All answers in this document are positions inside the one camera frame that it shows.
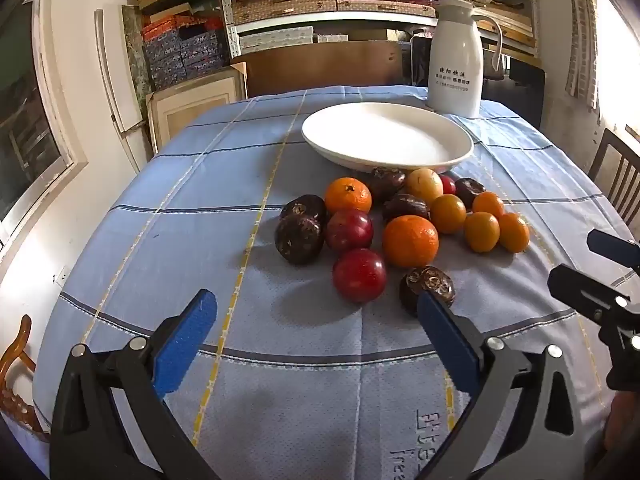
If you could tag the white oval plate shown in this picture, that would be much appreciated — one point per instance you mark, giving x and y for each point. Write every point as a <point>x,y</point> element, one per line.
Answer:
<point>387,135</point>

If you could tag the white leaning board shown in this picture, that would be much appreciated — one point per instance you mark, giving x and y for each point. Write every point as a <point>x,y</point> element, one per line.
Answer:
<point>117,90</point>

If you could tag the red plum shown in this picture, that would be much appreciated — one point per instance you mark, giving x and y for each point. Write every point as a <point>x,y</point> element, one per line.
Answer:
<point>447,185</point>
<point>348,230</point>
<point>359,275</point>

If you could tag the brown wooden board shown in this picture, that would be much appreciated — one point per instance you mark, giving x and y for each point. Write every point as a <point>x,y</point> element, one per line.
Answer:
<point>320,67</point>

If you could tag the yellow round fruit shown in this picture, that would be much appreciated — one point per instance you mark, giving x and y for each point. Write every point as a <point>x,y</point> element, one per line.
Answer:
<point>423,186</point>

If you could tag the stack of blue patterned boxes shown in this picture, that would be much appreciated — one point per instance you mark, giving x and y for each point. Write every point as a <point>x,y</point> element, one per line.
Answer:
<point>182,50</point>

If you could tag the blue plaid tablecloth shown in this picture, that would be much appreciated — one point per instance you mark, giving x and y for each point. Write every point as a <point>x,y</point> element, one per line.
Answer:
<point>200,240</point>

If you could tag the large orange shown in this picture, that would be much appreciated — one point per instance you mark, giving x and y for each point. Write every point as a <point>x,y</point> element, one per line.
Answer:
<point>348,195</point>
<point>410,240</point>

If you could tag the dark water chestnut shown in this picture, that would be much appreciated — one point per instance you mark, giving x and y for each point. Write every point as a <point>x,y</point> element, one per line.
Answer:
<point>432,280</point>
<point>405,207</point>
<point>387,182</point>
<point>303,207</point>
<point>467,191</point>
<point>298,239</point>

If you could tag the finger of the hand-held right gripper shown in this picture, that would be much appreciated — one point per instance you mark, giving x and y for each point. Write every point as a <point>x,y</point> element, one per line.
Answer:
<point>612,247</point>
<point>582,285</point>

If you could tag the dark wooden chair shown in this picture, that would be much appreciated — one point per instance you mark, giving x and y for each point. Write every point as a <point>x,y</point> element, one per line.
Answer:
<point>617,170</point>

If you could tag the wall hanging scroll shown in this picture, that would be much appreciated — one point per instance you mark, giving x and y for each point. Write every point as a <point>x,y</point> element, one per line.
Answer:
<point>582,35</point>

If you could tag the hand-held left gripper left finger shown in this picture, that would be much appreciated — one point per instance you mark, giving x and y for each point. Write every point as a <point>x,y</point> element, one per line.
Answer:
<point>185,340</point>

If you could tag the orange carved wooden chair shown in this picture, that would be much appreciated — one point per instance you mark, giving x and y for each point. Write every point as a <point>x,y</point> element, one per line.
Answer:
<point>15,360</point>

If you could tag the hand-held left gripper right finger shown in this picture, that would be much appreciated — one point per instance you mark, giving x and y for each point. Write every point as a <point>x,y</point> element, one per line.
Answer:
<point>447,342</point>

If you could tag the white thermos jug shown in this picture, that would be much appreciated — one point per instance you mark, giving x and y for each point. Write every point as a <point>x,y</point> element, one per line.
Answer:
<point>452,60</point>

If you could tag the small orange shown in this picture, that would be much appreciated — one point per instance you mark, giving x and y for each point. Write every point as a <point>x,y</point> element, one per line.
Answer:
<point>481,231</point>
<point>514,232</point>
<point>448,213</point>
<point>488,204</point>

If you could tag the white wall socket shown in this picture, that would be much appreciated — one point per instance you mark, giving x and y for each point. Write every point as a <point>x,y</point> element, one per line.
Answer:
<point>61,276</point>

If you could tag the pale picture frame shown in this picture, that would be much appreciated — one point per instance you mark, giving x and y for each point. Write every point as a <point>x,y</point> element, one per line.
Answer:
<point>190,105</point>

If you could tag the metal shelf rack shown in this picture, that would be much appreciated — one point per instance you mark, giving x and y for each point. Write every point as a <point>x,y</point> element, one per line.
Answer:
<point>232,20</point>

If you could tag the window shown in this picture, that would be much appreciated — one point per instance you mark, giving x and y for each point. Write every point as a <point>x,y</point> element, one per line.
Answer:
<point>30,120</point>

